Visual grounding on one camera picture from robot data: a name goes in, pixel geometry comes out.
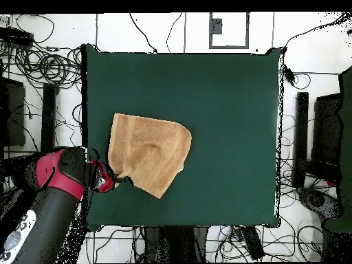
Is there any grey square floor frame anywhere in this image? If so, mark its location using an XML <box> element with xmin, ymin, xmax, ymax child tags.
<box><xmin>208</xmin><ymin>12</ymin><xmax>250</xmax><ymax>50</ymax></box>

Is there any black floor beam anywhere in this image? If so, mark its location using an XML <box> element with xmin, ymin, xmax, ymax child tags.
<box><xmin>291</xmin><ymin>91</ymin><xmax>309</xmax><ymax>189</ymax></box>
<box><xmin>40</xmin><ymin>82</ymin><xmax>59</xmax><ymax>153</ymax></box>

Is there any black cable coil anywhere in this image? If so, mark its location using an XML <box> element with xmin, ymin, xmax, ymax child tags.
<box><xmin>0</xmin><ymin>41</ymin><xmax>83</xmax><ymax>91</ymax></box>

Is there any black power strip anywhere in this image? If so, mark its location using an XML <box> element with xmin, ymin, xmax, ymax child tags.
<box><xmin>241</xmin><ymin>226</ymin><xmax>265</xmax><ymax>261</ymax></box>
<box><xmin>0</xmin><ymin>27</ymin><xmax>34</xmax><ymax>46</ymax></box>

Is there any black wheeled base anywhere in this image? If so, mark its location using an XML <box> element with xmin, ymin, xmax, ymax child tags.
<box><xmin>298</xmin><ymin>188</ymin><xmax>343</xmax><ymax>221</ymax></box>

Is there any black floor cable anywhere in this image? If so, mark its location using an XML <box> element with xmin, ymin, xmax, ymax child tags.
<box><xmin>129</xmin><ymin>12</ymin><xmax>158</xmax><ymax>54</ymax></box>
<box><xmin>166</xmin><ymin>12</ymin><xmax>184</xmax><ymax>53</ymax></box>

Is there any dark green table cloth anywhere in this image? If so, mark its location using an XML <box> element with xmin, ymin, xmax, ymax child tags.
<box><xmin>81</xmin><ymin>43</ymin><xmax>284</xmax><ymax>232</ymax></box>

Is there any black plug adapter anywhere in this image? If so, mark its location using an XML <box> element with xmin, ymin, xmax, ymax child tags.
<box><xmin>282</xmin><ymin>64</ymin><xmax>297</xmax><ymax>85</ymax></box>

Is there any tan terry towel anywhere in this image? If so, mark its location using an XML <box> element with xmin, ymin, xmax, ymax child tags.
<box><xmin>107</xmin><ymin>112</ymin><xmax>193</xmax><ymax>199</ymax></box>

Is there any dark flat box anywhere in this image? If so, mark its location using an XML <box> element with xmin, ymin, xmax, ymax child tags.
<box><xmin>311</xmin><ymin>92</ymin><xmax>343</xmax><ymax>167</ymax></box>
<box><xmin>0</xmin><ymin>76</ymin><xmax>27</xmax><ymax>148</ymax></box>

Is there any dark green cloth pile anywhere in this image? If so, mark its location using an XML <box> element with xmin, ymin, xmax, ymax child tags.
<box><xmin>324</xmin><ymin>64</ymin><xmax>352</xmax><ymax>233</ymax></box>

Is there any dark grey floor box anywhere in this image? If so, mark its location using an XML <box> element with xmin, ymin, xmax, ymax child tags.
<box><xmin>211</xmin><ymin>18</ymin><xmax>223</xmax><ymax>35</ymax></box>

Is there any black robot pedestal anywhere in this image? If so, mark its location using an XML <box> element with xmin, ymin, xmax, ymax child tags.
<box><xmin>142</xmin><ymin>226</ymin><xmax>210</xmax><ymax>263</ymax></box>

